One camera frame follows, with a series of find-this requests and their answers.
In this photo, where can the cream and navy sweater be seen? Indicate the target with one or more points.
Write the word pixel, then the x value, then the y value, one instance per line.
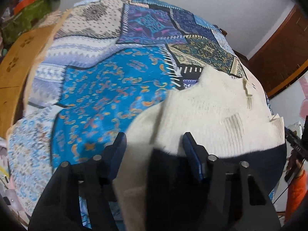
pixel 228 116

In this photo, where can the orange box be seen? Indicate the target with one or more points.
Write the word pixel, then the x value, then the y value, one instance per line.
pixel 21 5

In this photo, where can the person's hand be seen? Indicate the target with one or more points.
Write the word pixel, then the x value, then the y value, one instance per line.
pixel 295 160

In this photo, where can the wooden lap desk tray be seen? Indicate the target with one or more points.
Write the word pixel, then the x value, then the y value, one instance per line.
pixel 15 68

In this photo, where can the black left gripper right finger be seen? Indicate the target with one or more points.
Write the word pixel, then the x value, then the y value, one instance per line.
pixel 230 196

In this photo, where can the green fabric storage basket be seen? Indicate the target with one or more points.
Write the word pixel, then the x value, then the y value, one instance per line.
pixel 24 20

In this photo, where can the blue patchwork bed quilt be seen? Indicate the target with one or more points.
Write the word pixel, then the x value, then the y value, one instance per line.
pixel 106 63

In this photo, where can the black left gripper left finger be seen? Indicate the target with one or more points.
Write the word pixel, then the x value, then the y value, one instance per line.
pixel 58 207

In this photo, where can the brown wooden wardrobe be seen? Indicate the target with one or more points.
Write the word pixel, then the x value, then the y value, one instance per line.
pixel 283 58

